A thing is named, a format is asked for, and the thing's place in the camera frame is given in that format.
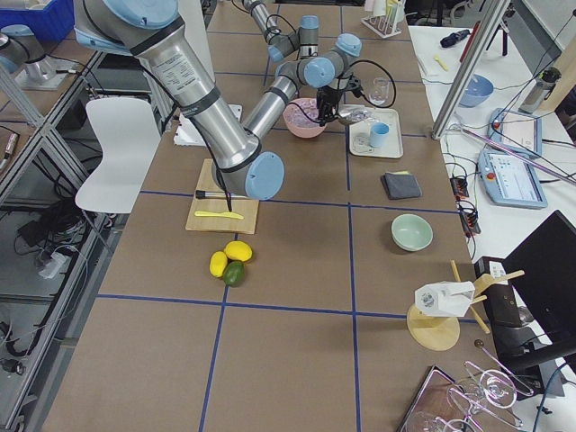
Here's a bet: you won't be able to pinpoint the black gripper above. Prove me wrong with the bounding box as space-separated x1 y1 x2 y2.
316 76 362 126

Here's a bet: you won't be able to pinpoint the steel ice scoop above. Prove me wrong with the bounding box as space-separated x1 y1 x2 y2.
335 104 372 126

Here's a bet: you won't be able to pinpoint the clear ice cube pile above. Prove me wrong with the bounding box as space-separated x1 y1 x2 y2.
285 99 319 129

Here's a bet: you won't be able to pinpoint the blue plastic cup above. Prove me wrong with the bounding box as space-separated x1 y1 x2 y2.
369 122 390 149

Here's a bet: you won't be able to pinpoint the white paper cup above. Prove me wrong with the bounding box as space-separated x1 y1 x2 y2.
414 281 475 318

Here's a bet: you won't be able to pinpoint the wooden cup stand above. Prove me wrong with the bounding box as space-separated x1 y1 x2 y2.
407 260 525 351

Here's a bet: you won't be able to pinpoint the pink bowl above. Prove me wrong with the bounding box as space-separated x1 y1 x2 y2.
283 97 326 139

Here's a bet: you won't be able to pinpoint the cream bear serving tray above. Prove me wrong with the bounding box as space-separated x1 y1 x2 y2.
348 108 403 158

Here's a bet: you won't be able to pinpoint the clear wine glass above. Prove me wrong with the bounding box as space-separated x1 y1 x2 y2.
368 77 392 107

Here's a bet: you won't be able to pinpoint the gray folded cloth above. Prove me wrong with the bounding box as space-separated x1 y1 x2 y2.
381 172 422 200

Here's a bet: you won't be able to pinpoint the wooden cutting board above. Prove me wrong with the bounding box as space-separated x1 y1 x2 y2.
184 158 262 236

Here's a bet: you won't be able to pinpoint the white dish rack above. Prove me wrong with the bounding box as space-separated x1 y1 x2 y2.
361 0 405 39

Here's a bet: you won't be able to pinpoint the yellow plastic knife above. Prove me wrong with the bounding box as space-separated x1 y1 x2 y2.
193 211 244 220

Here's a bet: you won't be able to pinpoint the green ceramic bowl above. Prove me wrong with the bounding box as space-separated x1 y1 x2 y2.
391 213 433 252

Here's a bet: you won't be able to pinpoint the steel cylinder muddler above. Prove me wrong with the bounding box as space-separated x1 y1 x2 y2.
194 190 227 200

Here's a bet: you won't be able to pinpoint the blue bowl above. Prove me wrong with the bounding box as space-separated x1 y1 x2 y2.
459 74 494 108

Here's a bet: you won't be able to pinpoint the yellow lemon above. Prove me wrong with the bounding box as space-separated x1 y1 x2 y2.
223 240 253 262
209 250 229 278

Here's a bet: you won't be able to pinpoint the green lime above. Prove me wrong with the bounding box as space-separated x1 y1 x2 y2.
222 261 245 287

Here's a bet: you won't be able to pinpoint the white chair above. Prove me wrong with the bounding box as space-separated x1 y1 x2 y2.
75 96 161 213

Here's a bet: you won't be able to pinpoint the blue teach pendant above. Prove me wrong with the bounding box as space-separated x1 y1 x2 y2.
487 108 543 158
478 149 548 209

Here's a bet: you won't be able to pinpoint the dark water bottle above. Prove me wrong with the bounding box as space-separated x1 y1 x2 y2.
518 67 562 113

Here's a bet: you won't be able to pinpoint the black monitor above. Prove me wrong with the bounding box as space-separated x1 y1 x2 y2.
503 210 575 342

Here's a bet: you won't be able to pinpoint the blue storage bin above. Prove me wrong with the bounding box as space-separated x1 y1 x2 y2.
1 1 75 41

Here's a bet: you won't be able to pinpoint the hanging wine glasses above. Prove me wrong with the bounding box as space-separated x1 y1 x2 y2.
411 359 536 432

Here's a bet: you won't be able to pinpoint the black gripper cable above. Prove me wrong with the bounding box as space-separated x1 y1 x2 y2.
346 58 397 109

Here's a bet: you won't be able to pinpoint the aluminium frame post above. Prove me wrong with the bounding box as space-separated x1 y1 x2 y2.
431 0 509 140

